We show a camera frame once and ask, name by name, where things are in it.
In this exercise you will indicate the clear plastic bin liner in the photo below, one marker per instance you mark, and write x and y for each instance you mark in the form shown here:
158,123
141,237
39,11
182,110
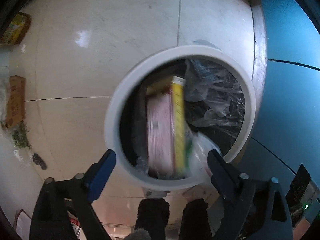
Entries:
213,98

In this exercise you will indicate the left grey slipper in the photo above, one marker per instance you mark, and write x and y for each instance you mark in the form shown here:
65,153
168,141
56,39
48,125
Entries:
154,194

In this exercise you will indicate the right black trouser leg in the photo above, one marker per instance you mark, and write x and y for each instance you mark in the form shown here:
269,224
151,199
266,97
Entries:
194,223

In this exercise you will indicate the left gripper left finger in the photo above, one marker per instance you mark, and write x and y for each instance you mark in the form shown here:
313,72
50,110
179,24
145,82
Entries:
50,218

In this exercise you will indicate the clear plastic bag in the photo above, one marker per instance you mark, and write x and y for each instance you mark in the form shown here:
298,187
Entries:
197,148

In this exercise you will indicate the pink and yellow box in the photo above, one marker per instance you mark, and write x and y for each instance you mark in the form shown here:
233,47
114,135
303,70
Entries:
166,128

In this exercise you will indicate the left black trouser leg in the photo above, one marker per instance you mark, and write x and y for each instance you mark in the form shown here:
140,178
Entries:
153,216

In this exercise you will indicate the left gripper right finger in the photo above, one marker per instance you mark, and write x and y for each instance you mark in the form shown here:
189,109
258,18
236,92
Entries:
253,209

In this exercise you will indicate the blue kitchen cabinet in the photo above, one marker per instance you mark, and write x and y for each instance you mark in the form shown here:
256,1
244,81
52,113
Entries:
286,135

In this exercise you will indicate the brown cardboard box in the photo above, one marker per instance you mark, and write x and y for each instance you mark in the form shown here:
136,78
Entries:
15,105

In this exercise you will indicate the black trouser leg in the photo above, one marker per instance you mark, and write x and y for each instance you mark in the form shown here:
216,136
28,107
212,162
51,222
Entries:
153,216
194,223

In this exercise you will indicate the dark scrap on floor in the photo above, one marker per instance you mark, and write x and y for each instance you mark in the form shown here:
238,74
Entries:
37,160

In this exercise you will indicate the yellow oil bottle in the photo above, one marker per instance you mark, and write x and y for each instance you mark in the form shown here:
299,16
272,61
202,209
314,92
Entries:
17,29

